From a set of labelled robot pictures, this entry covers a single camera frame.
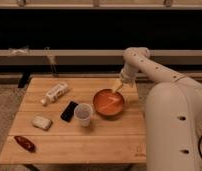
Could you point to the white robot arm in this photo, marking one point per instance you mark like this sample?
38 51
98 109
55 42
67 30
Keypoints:
173 113

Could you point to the white plastic bottle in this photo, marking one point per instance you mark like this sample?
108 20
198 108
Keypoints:
54 93

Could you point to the grey wall rail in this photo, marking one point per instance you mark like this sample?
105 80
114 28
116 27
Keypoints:
98 57

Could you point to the black smartphone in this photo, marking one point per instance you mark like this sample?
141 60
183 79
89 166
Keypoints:
69 111

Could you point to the white soap bar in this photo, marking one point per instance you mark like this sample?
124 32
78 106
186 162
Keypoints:
41 122

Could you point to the wooden table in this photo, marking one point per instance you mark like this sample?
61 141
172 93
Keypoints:
119 139

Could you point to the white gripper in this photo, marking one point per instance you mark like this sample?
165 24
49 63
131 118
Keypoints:
126 76

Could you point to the orange ceramic bowl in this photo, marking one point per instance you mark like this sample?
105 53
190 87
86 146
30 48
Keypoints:
108 103

